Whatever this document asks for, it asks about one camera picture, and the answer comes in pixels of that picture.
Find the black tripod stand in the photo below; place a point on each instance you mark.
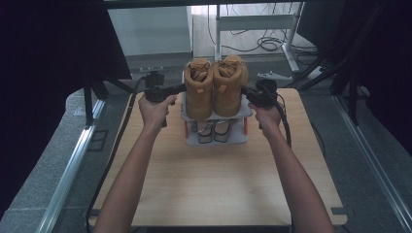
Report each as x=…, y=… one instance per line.
x=94, y=90
x=340, y=74

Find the person's left hand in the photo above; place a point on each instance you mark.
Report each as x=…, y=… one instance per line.
x=154, y=115

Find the dark curtain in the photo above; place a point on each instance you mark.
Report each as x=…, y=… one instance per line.
x=48, y=64
x=382, y=64

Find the tan suede boot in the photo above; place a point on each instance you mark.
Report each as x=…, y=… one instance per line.
x=228, y=93
x=199, y=97

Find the person's right hand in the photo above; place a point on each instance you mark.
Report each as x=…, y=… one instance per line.
x=270, y=121

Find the aluminium rail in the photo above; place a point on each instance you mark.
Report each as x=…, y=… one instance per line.
x=69, y=168
x=372, y=161

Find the white desk frame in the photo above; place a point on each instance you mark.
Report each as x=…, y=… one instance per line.
x=256, y=22

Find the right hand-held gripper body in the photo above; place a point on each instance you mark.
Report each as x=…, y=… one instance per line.
x=267, y=93

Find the white power strip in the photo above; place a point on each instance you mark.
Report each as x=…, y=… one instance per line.
x=315, y=73

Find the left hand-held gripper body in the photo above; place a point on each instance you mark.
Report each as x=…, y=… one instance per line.
x=155, y=92

